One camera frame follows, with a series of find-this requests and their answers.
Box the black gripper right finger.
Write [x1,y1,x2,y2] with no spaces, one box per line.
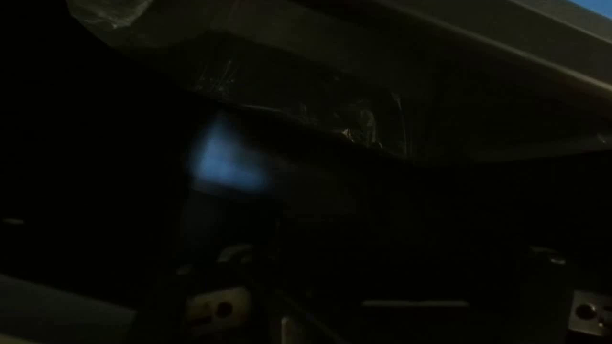
[526,245,612,344]

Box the clear plastic bin liner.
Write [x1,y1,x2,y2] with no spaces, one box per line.
[63,0,413,159]

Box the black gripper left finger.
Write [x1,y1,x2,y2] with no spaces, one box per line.
[132,241,285,344]

